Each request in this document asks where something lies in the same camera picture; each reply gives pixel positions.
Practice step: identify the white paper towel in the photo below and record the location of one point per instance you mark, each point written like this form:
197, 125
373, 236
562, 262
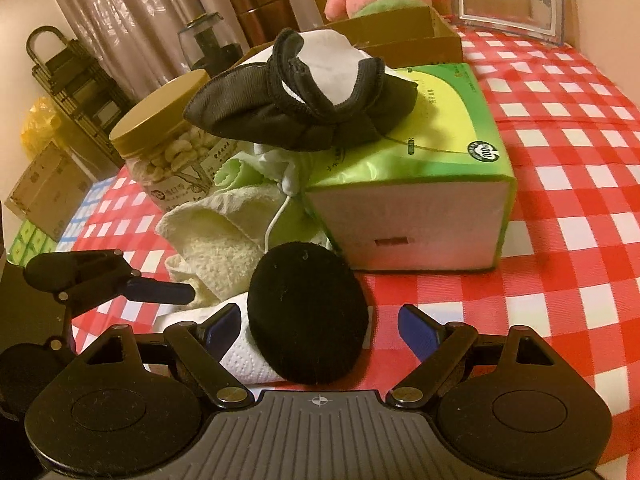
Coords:
245, 360

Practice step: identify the brown cylindrical canister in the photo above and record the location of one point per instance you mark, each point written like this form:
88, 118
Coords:
262, 10

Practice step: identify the small cardboard carton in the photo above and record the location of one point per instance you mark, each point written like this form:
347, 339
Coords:
50, 190

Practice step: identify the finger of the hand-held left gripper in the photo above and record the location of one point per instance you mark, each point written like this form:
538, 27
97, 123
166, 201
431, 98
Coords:
157, 290

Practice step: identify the cream terry towel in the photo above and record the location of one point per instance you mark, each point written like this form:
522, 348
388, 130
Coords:
215, 255

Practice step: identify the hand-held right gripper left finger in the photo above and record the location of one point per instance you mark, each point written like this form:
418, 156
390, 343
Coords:
227, 321

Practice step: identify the stack of green boxes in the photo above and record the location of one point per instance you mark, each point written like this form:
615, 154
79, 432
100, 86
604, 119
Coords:
30, 245

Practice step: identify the yellow plastic bag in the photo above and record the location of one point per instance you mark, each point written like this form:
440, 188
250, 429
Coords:
40, 125

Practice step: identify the beige patterned curtain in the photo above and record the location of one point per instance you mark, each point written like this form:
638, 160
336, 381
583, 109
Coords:
125, 10

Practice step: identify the brown cardboard box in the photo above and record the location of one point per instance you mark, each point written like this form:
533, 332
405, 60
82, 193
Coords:
405, 32

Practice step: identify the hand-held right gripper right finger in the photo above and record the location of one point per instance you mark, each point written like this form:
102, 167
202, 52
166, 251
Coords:
417, 331

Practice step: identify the red checkered tablecloth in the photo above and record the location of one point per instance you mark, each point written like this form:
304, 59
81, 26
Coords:
575, 185

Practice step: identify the green tissue pack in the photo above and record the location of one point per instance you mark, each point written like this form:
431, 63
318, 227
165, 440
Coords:
440, 160

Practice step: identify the light green cloth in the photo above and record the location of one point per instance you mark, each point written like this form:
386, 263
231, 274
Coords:
240, 175

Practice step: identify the gold lid cashew jar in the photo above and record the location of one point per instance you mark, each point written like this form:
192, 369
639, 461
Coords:
165, 170

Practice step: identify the glass jar with dark lid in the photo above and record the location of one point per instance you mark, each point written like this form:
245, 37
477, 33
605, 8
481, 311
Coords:
210, 50

